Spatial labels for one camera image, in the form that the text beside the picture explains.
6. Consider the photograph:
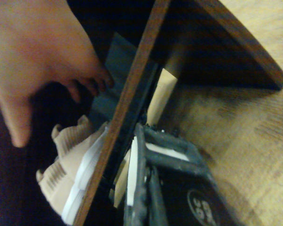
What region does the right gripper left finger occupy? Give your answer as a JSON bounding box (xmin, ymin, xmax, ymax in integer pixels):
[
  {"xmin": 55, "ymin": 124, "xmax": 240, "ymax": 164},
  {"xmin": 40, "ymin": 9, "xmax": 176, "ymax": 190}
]
[{"xmin": 126, "ymin": 138, "xmax": 139, "ymax": 206}]

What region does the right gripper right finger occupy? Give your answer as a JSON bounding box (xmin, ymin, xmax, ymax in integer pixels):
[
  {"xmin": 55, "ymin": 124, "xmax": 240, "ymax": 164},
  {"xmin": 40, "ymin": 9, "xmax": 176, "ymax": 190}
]
[{"xmin": 124, "ymin": 122, "xmax": 236, "ymax": 226}]

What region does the person's hand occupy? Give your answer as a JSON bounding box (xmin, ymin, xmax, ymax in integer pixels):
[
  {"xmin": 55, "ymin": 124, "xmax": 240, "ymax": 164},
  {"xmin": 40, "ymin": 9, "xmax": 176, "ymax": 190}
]
[{"xmin": 0, "ymin": 0, "xmax": 115, "ymax": 148}]

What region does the brown shoe rack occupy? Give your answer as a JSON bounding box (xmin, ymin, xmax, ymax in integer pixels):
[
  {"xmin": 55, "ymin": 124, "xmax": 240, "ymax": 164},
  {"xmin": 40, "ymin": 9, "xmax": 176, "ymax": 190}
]
[{"xmin": 0, "ymin": 0, "xmax": 283, "ymax": 226}]

